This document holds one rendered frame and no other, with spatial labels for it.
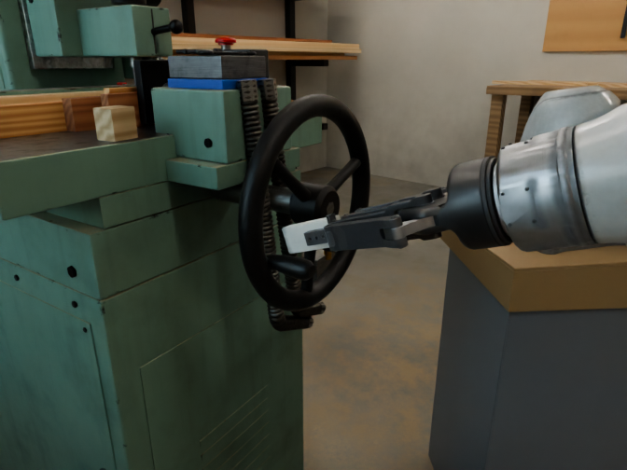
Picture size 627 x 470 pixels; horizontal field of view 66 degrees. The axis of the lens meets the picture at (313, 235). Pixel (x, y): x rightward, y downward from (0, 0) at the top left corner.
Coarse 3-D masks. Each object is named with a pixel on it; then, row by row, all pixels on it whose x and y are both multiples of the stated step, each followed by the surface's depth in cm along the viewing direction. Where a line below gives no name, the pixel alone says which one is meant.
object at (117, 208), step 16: (128, 192) 61; (144, 192) 63; (160, 192) 65; (176, 192) 67; (192, 192) 70; (208, 192) 72; (64, 208) 62; (80, 208) 60; (96, 208) 58; (112, 208) 59; (128, 208) 61; (144, 208) 63; (160, 208) 65; (96, 224) 59; (112, 224) 60
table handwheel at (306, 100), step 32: (320, 96) 60; (288, 128) 55; (352, 128) 67; (256, 160) 53; (352, 160) 71; (224, 192) 71; (256, 192) 52; (288, 192) 66; (320, 192) 62; (352, 192) 75; (256, 224) 53; (256, 256) 54; (352, 256) 74; (256, 288) 58; (320, 288) 69
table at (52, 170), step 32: (320, 128) 94; (0, 160) 48; (32, 160) 50; (64, 160) 53; (96, 160) 56; (128, 160) 60; (160, 160) 64; (192, 160) 63; (288, 160) 72; (0, 192) 48; (32, 192) 51; (64, 192) 54; (96, 192) 57
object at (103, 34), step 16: (80, 16) 75; (96, 16) 73; (112, 16) 71; (128, 16) 69; (144, 16) 71; (160, 16) 73; (80, 32) 76; (96, 32) 74; (112, 32) 72; (128, 32) 70; (144, 32) 71; (96, 48) 75; (112, 48) 73; (128, 48) 71; (144, 48) 72; (160, 48) 74
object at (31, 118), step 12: (0, 108) 61; (12, 108) 62; (24, 108) 63; (36, 108) 64; (48, 108) 66; (60, 108) 67; (0, 120) 61; (12, 120) 62; (24, 120) 63; (36, 120) 65; (48, 120) 66; (60, 120) 67; (0, 132) 61; (12, 132) 62; (24, 132) 64; (36, 132) 65; (48, 132) 66
